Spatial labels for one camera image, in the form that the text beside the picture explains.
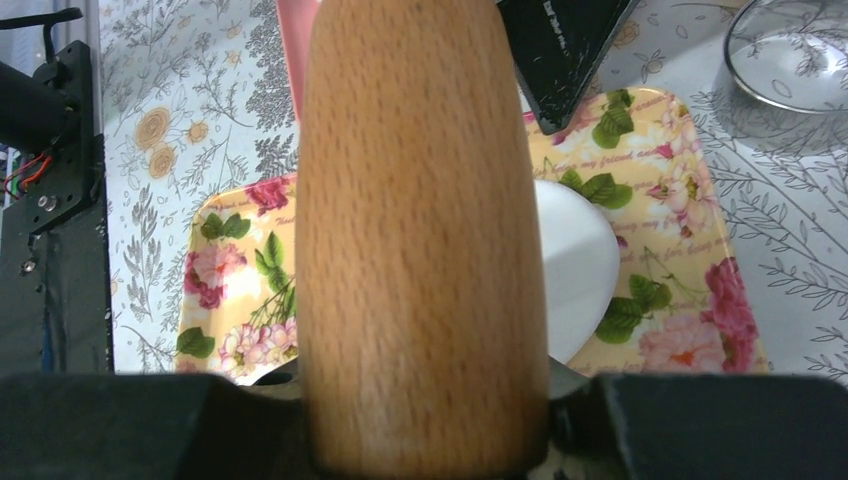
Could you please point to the floral yellow tray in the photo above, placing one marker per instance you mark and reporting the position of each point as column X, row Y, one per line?
column 680, row 303

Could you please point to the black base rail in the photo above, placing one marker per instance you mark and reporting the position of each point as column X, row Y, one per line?
column 55, row 300

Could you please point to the wooden double-ended rolling pin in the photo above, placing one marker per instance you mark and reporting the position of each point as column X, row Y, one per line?
column 420, row 302

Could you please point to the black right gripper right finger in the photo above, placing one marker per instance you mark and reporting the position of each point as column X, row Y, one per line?
column 695, row 426

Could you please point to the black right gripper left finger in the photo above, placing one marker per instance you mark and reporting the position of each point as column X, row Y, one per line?
column 176, row 426

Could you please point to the white dough ball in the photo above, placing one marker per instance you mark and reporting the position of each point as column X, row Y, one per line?
column 581, row 263

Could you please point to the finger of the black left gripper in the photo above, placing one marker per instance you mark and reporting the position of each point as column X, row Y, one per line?
column 557, row 47

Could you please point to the pink plastic tray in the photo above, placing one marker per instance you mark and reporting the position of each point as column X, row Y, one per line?
column 295, row 19

